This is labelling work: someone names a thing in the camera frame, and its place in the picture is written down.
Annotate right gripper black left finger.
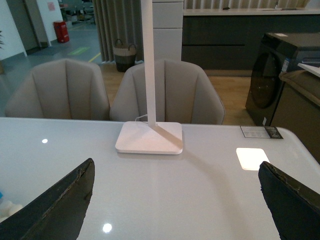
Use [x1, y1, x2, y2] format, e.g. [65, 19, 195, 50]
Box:
[0, 158, 95, 240]

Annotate dark label sticker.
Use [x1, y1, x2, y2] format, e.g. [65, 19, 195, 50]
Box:
[240, 126, 283, 139]

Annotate brown covered furniture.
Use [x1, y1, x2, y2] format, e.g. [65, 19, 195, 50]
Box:
[271, 70, 320, 162]

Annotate white studded base plate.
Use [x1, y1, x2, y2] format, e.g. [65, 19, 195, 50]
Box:
[0, 200, 23, 222]

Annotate red cabinet box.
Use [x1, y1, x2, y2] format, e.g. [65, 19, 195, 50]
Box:
[53, 20, 70, 43]

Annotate woven laundry basket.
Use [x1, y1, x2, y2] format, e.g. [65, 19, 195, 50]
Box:
[113, 38, 137, 72]

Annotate grey curtain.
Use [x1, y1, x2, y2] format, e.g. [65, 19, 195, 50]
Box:
[92, 0, 144, 62]

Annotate beige chair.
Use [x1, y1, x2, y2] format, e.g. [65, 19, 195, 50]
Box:
[110, 59, 225, 125]
[4, 58, 110, 121]

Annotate right beige chair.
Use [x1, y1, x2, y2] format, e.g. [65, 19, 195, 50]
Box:
[110, 59, 225, 125]

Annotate left beige chair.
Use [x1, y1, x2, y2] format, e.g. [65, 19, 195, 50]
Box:
[4, 58, 110, 121]

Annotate white tall cabinet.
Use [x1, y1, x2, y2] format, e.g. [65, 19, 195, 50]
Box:
[152, 0, 184, 61]

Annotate white desk lamp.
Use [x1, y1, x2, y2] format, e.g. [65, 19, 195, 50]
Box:
[115, 0, 183, 155]

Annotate dark washing machine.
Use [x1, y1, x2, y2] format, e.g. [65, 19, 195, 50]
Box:
[245, 32, 320, 126]

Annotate dark kitchen counter cabinet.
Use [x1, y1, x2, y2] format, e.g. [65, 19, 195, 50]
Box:
[181, 8, 320, 71]

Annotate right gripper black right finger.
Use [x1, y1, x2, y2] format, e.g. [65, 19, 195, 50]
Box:
[258, 161, 320, 240]

